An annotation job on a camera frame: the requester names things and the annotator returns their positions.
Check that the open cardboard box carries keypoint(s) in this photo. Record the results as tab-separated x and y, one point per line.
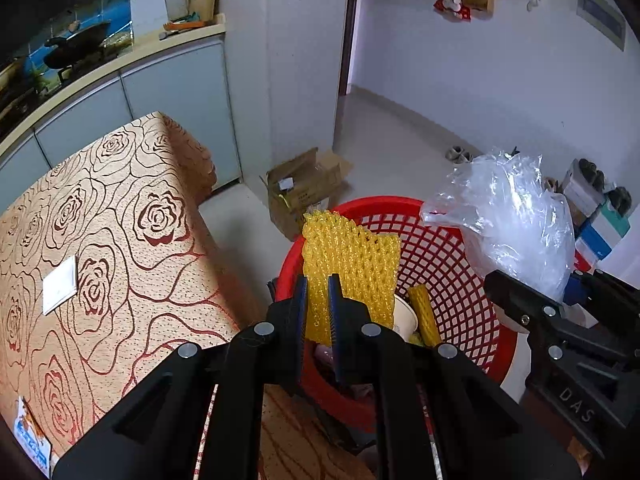
300	185

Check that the grey kitchen counter cabinet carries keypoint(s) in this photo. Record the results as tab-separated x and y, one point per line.
170	95

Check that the beige paper cup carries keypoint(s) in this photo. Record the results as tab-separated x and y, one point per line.
404	315

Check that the red plastic mesh basket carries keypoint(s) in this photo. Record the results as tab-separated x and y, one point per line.
380	205

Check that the blue scenic backsplash panel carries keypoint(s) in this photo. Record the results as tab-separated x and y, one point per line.
105	10

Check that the black gas stove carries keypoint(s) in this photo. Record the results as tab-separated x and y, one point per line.
25	96

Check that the dark shoes pair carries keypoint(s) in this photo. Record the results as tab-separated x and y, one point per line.
591	171
620	199

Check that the green shoe box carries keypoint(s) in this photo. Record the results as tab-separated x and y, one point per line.
615	222

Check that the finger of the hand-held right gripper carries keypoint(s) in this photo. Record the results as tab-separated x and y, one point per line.
580	287
515	297

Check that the black wok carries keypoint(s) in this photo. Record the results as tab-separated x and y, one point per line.
75	45

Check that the blue white snack packet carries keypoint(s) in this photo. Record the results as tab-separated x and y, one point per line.
32	435

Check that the grey wall panel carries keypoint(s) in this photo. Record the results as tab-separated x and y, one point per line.
600	12

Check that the white plastic bottle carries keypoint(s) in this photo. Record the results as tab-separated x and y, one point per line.
176	2

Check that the red white shoe box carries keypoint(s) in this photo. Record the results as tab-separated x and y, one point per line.
582	261

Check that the grey shoe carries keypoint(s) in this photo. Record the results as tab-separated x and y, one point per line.
466	156
454	153

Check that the clear plastic bag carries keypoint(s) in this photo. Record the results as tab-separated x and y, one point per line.
510	220

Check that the small yellow foam net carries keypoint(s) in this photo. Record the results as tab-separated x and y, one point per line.
422	312

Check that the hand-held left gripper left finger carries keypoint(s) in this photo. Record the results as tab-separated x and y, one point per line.
300	310

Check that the blue white shoe box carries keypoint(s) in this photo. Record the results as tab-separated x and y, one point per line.
594	243

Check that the white paper card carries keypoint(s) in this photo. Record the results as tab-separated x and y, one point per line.
60	285

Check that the large yellow foam net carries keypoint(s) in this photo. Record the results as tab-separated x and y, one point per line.
355	260

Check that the dark wooden door frame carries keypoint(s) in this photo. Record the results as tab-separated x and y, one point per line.
350	25

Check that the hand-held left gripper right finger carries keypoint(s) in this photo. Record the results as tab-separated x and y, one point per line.
336	320

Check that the orange plastic tool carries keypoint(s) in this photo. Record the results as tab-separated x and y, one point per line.
186	25

